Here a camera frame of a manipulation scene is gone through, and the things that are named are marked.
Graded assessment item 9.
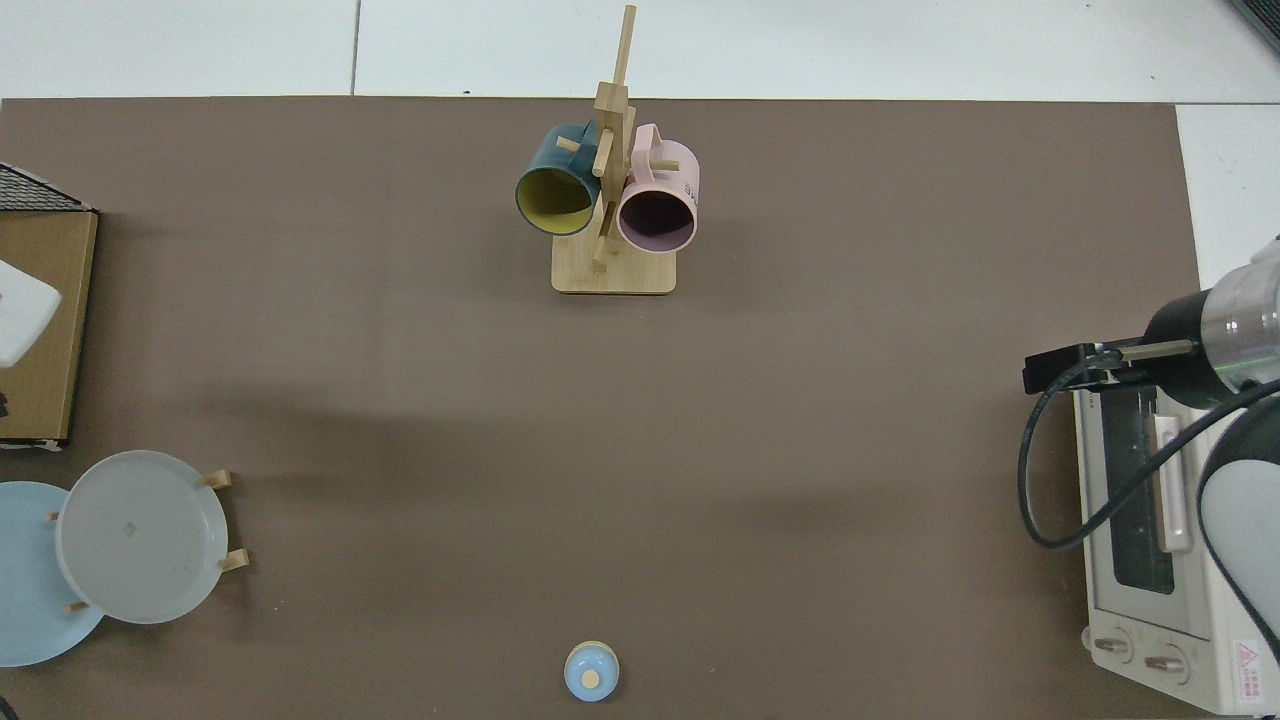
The pale toaster oven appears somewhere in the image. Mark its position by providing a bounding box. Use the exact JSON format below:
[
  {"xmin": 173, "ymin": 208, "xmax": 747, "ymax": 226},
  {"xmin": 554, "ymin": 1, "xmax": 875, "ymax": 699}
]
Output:
[{"xmin": 1068, "ymin": 334, "xmax": 1280, "ymax": 716}]

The pink cup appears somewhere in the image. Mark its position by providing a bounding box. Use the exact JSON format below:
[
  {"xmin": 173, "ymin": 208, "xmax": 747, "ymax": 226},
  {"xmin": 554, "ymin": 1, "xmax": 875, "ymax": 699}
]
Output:
[{"xmin": 616, "ymin": 123, "xmax": 700, "ymax": 254}]

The wooden cup stand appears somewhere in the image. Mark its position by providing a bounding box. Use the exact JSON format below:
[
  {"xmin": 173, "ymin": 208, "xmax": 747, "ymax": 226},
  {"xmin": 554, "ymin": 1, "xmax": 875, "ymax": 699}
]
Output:
[{"xmin": 551, "ymin": 5, "xmax": 677, "ymax": 296}]

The teal cup with yellow inside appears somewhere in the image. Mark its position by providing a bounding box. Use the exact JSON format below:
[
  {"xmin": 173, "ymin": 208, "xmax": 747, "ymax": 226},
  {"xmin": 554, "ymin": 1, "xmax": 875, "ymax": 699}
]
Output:
[{"xmin": 515, "ymin": 122, "xmax": 604, "ymax": 237}]

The small blue round bell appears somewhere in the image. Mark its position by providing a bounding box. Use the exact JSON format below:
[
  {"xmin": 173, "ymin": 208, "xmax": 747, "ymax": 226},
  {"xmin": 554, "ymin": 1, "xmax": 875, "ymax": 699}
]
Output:
[{"xmin": 564, "ymin": 641, "xmax": 620, "ymax": 703}]

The brown table cloth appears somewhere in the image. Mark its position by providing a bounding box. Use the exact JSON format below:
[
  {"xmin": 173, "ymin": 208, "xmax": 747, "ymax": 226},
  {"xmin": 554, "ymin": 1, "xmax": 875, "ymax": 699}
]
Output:
[{"xmin": 0, "ymin": 96, "xmax": 1206, "ymax": 720}]

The wooden plate rack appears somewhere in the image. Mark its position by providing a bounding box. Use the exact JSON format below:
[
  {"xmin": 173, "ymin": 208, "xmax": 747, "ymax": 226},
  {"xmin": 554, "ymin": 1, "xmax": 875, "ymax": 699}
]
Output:
[{"xmin": 45, "ymin": 468, "xmax": 251, "ymax": 615}]

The grey plate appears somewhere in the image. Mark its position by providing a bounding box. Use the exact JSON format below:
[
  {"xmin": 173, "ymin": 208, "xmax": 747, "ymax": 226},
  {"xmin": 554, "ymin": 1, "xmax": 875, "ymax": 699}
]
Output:
[{"xmin": 55, "ymin": 450, "xmax": 229, "ymax": 625}]

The light blue plate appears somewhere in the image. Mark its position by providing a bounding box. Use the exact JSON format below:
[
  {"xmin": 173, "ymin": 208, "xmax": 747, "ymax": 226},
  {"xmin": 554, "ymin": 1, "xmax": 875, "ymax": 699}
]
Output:
[{"xmin": 0, "ymin": 481, "xmax": 106, "ymax": 668}]

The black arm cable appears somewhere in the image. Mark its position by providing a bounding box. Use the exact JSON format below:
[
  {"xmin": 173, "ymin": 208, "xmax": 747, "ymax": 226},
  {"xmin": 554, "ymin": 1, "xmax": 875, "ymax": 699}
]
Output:
[{"xmin": 1017, "ymin": 340, "xmax": 1280, "ymax": 552}]

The wire basket with wooden floor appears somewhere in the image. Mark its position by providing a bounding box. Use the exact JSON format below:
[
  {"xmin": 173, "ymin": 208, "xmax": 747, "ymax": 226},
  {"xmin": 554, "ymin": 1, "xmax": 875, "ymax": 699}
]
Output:
[{"xmin": 0, "ymin": 160, "xmax": 100, "ymax": 451}]

